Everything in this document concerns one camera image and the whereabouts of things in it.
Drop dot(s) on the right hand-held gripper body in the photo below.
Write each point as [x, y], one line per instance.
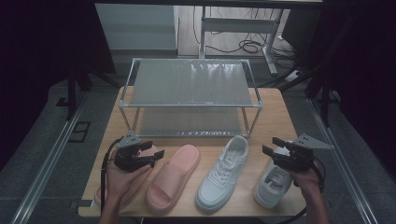
[299, 158]

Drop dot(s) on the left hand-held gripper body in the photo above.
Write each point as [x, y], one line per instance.
[127, 155]

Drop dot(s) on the pink slipper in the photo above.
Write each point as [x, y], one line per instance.
[174, 177]
[137, 186]

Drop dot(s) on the white sneaker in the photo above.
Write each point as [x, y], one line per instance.
[219, 180]
[271, 189]

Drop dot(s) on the grey metal shoe rack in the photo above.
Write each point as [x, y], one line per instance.
[190, 82]

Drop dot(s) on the person's right hand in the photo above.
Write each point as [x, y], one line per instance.
[308, 180]

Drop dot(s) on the person's left hand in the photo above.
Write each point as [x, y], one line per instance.
[120, 182]

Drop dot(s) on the black metal stand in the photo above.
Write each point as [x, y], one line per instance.
[72, 93]
[323, 93]

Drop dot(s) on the dark curtain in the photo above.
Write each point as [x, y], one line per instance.
[37, 46]
[367, 62]

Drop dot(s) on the grey cabinet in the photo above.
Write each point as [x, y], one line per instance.
[137, 26]

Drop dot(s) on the white desk frame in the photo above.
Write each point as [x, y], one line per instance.
[239, 25]

